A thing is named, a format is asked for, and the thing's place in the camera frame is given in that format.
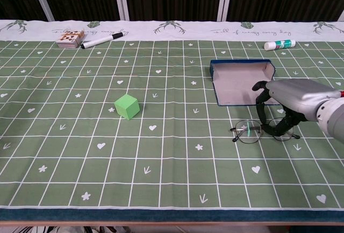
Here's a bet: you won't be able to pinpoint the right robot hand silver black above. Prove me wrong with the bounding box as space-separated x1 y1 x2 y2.
252 78 341 137

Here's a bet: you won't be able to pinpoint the blue glasses case grey lining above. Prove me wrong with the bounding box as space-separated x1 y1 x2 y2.
209 59 282 107

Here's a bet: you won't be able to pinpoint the black-rimmed eyeglasses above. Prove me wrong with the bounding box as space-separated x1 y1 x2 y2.
230 119 301 144

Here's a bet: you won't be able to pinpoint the white green glue stick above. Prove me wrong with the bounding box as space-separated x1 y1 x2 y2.
264 39 297 51

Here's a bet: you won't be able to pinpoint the green cube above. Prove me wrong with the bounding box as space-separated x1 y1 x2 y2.
114 93 141 121

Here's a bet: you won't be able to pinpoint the dark blue felt underlay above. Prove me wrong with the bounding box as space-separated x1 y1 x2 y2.
0 207 344 222

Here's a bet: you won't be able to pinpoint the white marker black cap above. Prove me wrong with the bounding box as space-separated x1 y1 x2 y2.
80 32 125 50

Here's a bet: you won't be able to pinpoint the green grid tablecloth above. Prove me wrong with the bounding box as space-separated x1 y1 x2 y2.
0 19 344 211

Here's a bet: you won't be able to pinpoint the deck of playing cards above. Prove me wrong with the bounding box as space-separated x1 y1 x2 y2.
56 28 86 49

